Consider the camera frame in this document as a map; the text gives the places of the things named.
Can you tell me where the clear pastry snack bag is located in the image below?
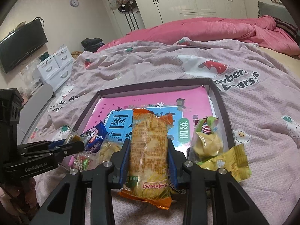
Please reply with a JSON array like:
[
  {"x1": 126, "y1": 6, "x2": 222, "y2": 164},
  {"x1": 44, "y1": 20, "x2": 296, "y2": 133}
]
[{"x1": 95, "y1": 140, "x2": 123, "y2": 165}]

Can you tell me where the clear biscuit packet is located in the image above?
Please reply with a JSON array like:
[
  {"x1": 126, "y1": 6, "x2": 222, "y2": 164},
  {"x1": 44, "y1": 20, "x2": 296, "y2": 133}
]
[{"x1": 64, "y1": 132, "x2": 81, "y2": 144}]

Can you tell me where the blue Oreo cookie packet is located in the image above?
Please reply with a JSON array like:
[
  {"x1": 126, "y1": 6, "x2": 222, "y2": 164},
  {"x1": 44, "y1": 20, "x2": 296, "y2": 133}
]
[{"x1": 80, "y1": 121, "x2": 107, "y2": 153}]

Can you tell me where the clear red candy packet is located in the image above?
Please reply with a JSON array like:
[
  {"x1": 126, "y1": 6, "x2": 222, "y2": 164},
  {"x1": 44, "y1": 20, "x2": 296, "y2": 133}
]
[{"x1": 69, "y1": 152, "x2": 97, "y2": 172}]

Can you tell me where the green milk candy bag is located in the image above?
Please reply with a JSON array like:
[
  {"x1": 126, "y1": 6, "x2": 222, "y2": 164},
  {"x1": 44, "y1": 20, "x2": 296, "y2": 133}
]
[{"x1": 188, "y1": 116, "x2": 224, "y2": 162}]

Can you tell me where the orange cracker packet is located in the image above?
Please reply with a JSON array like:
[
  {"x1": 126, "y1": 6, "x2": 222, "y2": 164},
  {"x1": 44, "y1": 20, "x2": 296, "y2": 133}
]
[{"x1": 119, "y1": 109, "x2": 173, "y2": 210}]

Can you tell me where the yellow cow snack packet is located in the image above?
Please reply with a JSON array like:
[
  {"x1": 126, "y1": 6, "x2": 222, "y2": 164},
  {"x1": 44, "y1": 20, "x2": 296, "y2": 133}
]
[{"x1": 197, "y1": 144, "x2": 252, "y2": 182}]

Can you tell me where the red cow wafer bar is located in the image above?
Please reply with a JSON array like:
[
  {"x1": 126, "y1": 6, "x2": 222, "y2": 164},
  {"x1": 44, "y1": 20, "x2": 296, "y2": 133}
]
[{"x1": 201, "y1": 122, "x2": 218, "y2": 135}]

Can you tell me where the person's left hand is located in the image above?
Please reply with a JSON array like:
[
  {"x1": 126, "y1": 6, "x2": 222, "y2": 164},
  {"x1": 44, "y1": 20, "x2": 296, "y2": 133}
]
[{"x1": 1, "y1": 177, "x2": 40, "y2": 224}]

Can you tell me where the pink children's book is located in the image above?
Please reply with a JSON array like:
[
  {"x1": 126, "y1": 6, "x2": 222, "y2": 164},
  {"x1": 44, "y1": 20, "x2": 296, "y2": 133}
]
[{"x1": 84, "y1": 86, "x2": 213, "y2": 153}]

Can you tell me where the dark shallow box tray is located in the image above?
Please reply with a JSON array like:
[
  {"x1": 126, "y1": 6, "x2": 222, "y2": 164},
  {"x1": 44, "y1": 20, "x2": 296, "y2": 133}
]
[{"x1": 74, "y1": 78, "x2": 235, "y2": 156}]

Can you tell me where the white drawer cabinet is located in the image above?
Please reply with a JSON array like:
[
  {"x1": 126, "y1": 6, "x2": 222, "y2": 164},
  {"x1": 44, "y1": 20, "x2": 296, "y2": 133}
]
[{"x1": 32, "y1": 46, "x2": 74, "y2": 92}]

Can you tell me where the dark clothes pile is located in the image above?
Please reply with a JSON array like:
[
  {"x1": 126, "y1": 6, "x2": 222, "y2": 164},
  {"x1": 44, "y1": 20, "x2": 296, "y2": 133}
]
[{"x1": 81, "y1": 38, "x2": 104, "y2": 53}]

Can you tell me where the pink strawberry bear blanket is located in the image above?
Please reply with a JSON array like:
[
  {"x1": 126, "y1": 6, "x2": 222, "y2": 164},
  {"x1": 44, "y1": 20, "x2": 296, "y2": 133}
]
[{"x1": 31, "y1": 38, "x2": 299, "y2": 224}]

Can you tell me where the pink quilt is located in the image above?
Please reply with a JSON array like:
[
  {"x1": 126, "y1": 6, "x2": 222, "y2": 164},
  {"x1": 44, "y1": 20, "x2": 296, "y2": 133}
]
[{"x1": 97, "y1": 15, "x2": 299, "y2": 56}]

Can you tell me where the white wardrobe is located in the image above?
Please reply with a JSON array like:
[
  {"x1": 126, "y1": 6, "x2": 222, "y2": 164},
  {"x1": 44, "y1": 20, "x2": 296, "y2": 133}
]
[{"x1": 103, "y1": 0, "x2": 247, "y2": 37}]

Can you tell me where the striped dark pillow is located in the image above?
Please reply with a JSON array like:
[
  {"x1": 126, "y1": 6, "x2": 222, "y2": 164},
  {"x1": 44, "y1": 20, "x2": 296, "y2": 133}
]
[{"x1": 273, "y1": 17, "x2": 299, "y2": 39}]

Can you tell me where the grey headboard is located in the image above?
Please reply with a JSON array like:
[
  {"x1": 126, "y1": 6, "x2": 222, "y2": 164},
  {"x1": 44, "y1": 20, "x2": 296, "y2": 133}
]
[{"x1": 258, "y1": 1, "x2": 297, "y2": 27}]

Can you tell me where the black wall television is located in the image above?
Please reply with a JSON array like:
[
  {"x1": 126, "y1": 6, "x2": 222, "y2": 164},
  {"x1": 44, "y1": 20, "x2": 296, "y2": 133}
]
[{"x1": 0, "y1": 19, "x2": 48, "y2": 73}]

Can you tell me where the round wall clock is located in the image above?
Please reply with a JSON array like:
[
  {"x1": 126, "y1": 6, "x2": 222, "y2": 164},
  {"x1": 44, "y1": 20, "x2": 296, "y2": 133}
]
[{"x1": 70, "y1": 0, "x2": 79, "y2": 8}]

